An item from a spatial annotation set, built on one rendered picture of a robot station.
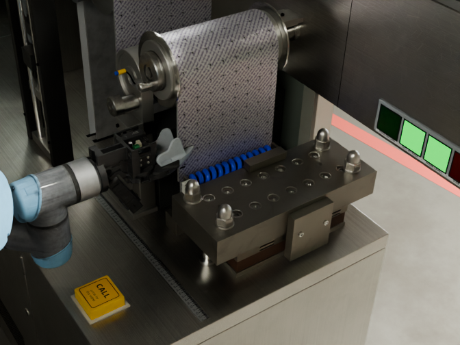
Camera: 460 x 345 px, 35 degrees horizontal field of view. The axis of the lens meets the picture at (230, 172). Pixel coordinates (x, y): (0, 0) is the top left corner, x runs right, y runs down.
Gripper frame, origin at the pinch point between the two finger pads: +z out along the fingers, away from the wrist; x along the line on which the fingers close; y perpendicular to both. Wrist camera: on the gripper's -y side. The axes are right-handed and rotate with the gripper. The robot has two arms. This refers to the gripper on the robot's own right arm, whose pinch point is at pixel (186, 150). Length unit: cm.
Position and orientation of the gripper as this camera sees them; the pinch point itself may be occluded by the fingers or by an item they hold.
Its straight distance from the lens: 143.4
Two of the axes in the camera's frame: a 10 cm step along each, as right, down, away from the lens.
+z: 8.2, -3.2, 4.7
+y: 0.3, -8.0, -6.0
